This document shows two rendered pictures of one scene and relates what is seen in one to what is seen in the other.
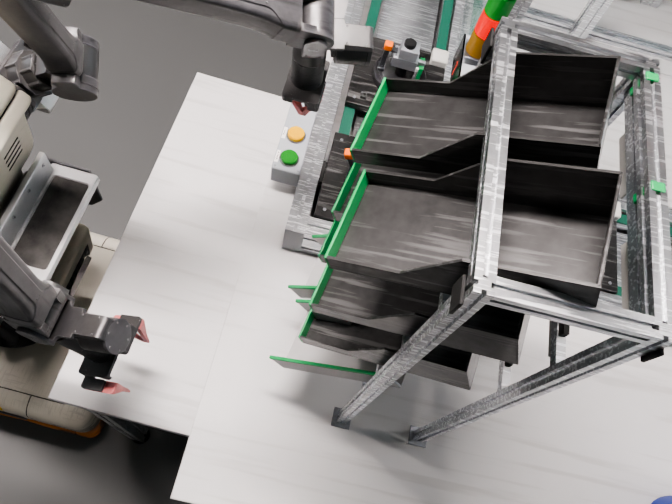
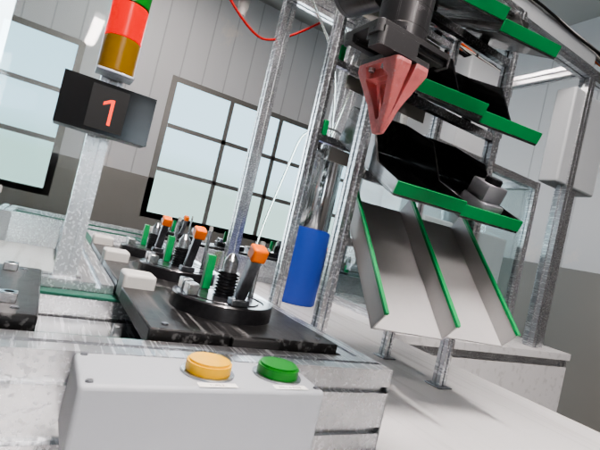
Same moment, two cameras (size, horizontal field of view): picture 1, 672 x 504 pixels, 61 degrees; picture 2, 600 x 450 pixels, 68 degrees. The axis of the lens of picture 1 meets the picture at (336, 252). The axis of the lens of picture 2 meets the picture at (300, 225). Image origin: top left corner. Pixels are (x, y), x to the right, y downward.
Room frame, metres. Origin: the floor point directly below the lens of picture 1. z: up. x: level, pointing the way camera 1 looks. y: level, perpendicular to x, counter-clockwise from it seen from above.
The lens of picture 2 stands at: (0.93, 0.57, 1.09)
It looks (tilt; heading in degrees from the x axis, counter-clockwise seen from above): 1 degrees up; 247
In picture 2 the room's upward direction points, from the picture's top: 13 degrees clockwise
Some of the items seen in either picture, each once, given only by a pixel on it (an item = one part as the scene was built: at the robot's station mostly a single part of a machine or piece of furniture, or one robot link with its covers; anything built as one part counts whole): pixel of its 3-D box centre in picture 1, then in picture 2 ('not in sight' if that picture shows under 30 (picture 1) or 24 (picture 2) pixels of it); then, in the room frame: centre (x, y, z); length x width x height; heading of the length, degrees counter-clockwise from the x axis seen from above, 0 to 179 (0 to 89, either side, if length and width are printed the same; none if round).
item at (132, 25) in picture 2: (491, 22); (127, 24); (0.96, -0.13, 1.34); 0.05 x 0.05 x 0.05
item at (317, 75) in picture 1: (307, 70); (402, 29); (0.68, 0.15, 1.34); 0.10 x 0.07 x 0.07; 6
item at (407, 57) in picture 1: (411, 53); not in sight; (1.09, -0.01, 1.06); 0.08 x 0.04 x 0.07; 97
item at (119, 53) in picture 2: (481, 41); (118, 57); (0.96, -0.13, 1.29); 0.05 x 0.05 x 0.05
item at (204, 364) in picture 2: (296, 135); (207, 370); (0.82, 0.19, 0.96); 0.04 x 0.04 x 0.02
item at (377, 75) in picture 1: (399, 75); not in sight; (1.09, 0.00, 0.98); 0.14 x 0.14 x 0.02
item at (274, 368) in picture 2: (289, 158); (277, 373); (0.75, 0.18, 0.96); 0.04 x 0.04 x 0.02
